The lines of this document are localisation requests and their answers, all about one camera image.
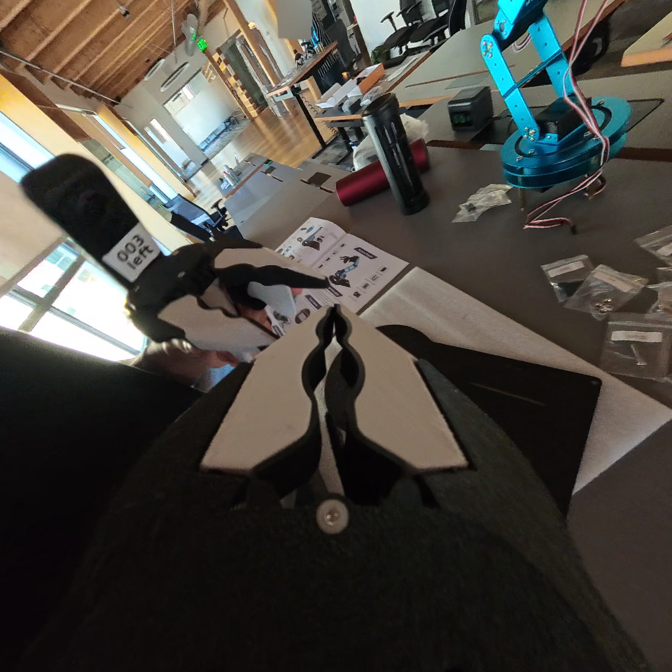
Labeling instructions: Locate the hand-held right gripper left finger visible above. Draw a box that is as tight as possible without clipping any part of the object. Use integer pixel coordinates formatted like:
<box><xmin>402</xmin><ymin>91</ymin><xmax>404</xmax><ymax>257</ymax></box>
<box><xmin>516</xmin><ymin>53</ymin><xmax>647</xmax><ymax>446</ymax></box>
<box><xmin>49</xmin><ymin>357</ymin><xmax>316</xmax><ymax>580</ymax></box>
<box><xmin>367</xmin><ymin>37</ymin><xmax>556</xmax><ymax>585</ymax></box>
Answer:
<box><xmin>199</xmin><ymin>306</ymin><xmax>337</xmax><ymax>477</ymax></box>

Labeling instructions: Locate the cluttered wooden table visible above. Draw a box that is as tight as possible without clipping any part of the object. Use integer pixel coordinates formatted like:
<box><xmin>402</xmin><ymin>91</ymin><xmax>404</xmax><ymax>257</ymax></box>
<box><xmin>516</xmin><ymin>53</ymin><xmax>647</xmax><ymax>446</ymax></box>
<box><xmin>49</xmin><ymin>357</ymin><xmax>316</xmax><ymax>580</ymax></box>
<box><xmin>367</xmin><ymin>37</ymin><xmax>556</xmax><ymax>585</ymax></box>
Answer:
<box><xmin>265</xmin><ymin>42</ymin><xmax>340</xmax><ymax>149</ymax></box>

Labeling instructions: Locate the wood edged grey table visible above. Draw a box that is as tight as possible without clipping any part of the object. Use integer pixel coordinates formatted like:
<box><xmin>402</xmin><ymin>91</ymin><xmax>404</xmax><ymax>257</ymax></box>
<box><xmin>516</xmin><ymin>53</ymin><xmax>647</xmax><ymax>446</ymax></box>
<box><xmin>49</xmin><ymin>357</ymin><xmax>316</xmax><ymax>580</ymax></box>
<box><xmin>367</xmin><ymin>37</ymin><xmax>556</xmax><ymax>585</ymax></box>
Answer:
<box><xmin>622</xmin><ymin>10</ymin><xmax>672</xmax><ymax>69</ymax></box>

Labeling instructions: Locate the tall glass window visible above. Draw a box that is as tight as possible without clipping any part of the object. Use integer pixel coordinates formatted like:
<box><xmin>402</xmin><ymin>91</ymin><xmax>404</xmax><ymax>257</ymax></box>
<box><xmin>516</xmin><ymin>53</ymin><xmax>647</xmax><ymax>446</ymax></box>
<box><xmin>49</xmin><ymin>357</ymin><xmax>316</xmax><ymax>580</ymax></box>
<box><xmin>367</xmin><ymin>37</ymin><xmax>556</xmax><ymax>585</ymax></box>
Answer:
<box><xmin>0</xmin><ymin>113</ymin><xmax>151</xmax><ymax>364</ymax></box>

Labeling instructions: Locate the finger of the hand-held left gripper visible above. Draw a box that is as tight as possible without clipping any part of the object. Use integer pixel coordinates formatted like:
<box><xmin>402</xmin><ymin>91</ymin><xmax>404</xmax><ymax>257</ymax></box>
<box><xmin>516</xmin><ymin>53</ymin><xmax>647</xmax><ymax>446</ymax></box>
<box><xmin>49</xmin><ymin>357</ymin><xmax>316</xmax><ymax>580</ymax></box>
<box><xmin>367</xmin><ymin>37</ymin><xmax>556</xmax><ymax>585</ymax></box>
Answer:
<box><xmin>156</xmin><ymin>290</ymin><xmax>279</xmax><ymax>361</ymax></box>
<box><xmin>212</xmin><ymin>247</ymin><xmax>330</xmax><ymax>317</ymax></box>

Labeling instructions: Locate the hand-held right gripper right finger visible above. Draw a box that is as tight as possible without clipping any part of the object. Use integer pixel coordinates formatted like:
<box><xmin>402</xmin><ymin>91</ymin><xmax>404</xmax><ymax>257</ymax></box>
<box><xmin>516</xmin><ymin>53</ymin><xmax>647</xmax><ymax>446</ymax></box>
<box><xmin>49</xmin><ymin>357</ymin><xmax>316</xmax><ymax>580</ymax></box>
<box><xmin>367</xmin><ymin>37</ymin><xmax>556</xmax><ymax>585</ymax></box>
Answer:
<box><xmin>337</xmin><ymin>306</ymin><xmax>469</xmax><ymax>476</ymax></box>

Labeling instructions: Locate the small black box device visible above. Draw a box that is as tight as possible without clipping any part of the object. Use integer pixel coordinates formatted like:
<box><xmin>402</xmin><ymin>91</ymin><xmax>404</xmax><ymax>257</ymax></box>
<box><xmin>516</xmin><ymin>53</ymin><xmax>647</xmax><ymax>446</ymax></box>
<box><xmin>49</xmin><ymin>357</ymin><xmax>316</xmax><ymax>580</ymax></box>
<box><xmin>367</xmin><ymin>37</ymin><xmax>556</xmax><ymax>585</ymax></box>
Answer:
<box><xmin>447</xmin><ymin>85</ymin><xmax>495</xmax><ymax>133</ymax></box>

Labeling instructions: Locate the group of small parts bags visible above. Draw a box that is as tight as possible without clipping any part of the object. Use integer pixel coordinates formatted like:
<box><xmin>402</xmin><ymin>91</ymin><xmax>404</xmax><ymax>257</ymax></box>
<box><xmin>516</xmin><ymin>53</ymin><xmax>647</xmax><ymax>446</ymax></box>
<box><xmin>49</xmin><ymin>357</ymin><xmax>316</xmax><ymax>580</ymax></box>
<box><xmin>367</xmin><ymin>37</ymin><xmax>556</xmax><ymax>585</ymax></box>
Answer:
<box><xmin>451</xmin><ymin>184</ymin><xmax>672</xmax><ymax>385</ymax></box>

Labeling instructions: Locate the black office chair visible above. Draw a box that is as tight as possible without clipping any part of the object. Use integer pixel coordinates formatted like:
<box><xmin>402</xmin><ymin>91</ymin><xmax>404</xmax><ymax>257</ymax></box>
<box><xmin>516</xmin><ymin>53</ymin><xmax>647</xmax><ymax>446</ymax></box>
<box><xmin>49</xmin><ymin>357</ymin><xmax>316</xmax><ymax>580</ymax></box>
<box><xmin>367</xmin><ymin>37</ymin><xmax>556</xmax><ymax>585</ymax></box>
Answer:
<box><xmin>379</xmin><ymin>10</ymin><xmax>422</xmax><ymax>54</ymax></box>
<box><xmin>409</xmin><ymin>0</ymin><xmax>468</xmax><ymax>43</ymax></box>

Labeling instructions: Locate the light wooden table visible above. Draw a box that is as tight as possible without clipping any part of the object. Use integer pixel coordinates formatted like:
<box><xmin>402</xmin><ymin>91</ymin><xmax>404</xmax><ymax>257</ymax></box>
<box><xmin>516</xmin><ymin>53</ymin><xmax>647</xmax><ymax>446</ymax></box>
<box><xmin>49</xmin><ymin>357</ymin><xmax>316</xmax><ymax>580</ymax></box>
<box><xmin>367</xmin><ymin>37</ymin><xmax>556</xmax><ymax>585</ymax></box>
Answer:
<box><xmin>391</xmin><ymin>10</ymin><xmax>531</xmax><ymax>107</ymax></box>

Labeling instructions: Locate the red metal tube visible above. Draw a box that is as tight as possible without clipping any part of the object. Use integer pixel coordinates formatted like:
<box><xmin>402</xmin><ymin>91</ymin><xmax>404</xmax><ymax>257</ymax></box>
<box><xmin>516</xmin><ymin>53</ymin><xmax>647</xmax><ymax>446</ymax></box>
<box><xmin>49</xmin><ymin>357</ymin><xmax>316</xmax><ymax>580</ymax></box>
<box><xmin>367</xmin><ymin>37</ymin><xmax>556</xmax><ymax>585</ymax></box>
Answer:
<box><xmin>335</xmin><ymin>138</ymin><xmax>432</xmax><ymax>209</ymax></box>

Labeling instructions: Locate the servo cable bundle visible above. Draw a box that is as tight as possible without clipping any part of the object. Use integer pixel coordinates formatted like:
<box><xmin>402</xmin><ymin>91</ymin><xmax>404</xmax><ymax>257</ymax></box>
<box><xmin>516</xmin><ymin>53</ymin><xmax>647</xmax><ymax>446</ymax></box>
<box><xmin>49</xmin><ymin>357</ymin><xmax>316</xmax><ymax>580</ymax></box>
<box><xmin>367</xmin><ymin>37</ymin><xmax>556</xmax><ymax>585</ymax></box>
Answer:
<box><xmin>512</xmin><ymin>0</ymin><xmax>613</xmax><ymax>235</ymax></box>

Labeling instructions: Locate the person's dark clothing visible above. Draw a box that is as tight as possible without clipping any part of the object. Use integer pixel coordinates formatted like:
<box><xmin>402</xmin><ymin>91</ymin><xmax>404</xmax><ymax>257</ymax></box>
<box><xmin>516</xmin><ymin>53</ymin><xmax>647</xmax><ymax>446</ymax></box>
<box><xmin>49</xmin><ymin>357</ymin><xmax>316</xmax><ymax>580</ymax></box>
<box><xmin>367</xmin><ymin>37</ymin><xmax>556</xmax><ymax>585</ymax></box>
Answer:
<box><xmin>0</xmin><ymin>325</ymin><xmax>212</xmax><ymax>672</ymax></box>

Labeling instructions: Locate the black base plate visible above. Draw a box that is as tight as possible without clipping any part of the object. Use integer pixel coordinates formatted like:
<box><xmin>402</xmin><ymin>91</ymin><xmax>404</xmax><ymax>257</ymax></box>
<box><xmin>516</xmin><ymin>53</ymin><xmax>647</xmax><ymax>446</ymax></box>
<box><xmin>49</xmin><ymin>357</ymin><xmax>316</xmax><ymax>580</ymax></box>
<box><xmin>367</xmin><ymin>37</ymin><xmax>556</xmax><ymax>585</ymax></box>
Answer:
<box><xmin>325</xmin><ymin>324</ymin><xmax>603</xmax><ymax>518</ymax></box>

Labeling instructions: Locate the person's left hand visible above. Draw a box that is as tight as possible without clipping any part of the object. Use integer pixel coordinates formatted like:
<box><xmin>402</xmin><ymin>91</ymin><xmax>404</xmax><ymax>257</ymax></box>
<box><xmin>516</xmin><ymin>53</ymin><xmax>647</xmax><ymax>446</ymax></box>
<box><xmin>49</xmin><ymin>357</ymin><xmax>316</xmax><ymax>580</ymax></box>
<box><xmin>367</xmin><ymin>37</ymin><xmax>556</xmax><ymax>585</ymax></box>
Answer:
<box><xmin>134</xmin><ymin>338</ymin><xmax>258</xmax><ymax>392</ymax></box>

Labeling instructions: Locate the blue toy robot arm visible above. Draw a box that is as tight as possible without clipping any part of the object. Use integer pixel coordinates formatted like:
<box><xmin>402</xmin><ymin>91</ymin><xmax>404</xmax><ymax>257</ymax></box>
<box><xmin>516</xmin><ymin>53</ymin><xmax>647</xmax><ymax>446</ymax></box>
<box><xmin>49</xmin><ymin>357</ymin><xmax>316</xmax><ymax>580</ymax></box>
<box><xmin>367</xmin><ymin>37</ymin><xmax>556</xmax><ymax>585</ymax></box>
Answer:
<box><xmin>479</xmin><ymin>0</ymin><xmax>632</xmax><ymax>212</ymax></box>

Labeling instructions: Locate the black metal tube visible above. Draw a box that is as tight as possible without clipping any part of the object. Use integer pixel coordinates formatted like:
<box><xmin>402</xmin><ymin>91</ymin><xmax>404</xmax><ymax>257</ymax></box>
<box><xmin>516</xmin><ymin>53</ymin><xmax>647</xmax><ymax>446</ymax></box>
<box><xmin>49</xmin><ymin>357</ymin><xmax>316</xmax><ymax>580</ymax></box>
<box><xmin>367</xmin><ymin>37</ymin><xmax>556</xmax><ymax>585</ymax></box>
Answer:
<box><xmin>361</xmin><ymin>93</ymin><xmax>432</xmax><ymax>217</ymax></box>

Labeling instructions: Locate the white instruction booklet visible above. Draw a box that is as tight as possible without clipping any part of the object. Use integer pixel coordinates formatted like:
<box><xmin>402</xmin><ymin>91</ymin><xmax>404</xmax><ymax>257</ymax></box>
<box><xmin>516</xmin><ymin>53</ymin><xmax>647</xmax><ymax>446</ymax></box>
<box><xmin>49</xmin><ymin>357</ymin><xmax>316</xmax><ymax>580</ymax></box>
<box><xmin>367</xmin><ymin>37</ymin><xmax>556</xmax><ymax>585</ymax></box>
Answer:
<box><xmin>210</xmin><ymin>217</ymin><xmax>410</xmax><ymax>389</ymax></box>

